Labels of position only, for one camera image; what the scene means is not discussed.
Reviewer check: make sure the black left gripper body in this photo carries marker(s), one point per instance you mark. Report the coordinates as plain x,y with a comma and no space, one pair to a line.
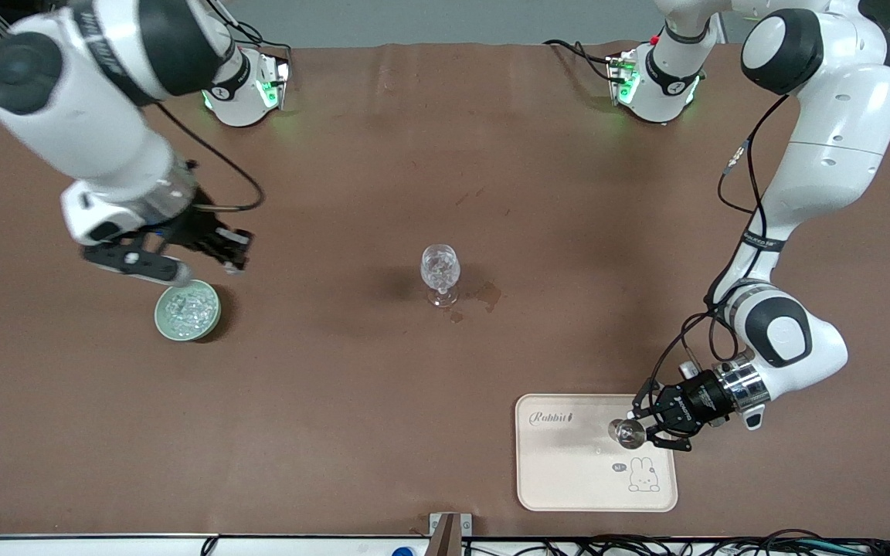
694,404

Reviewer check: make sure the pile of clear ice cubes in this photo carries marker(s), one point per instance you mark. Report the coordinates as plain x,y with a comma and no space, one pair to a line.
188,310

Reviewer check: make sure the small brown wine puddle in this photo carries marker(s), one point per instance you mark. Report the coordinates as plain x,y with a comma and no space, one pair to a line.
456,315

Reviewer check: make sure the pale green ceramic bowl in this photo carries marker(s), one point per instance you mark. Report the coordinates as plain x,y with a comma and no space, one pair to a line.
160,316

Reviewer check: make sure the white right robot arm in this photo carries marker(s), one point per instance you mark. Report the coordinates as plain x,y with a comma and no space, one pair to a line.
82,116

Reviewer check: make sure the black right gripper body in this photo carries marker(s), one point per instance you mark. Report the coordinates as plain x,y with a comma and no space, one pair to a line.
199,229

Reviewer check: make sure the large brown wine puddle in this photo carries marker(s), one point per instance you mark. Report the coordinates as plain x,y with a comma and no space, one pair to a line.
489,295

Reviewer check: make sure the clear stemmed wine glass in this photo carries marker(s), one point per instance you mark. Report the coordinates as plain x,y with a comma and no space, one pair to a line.
439,266

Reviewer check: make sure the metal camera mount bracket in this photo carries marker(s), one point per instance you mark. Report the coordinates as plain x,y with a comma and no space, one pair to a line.
445,537

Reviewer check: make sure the shiny steel double jigger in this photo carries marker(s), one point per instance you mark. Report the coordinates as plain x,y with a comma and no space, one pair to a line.
624,434

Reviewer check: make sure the brown table mat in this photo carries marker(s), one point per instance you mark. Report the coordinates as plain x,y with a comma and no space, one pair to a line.
337,386

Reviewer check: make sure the cream rabbit print tray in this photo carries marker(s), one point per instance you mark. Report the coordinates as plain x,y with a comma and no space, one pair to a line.
568,471

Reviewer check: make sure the blue round cap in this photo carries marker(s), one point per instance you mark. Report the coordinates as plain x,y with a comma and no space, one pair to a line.
404,551

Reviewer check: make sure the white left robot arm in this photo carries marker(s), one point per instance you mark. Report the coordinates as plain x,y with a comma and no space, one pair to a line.
831,116

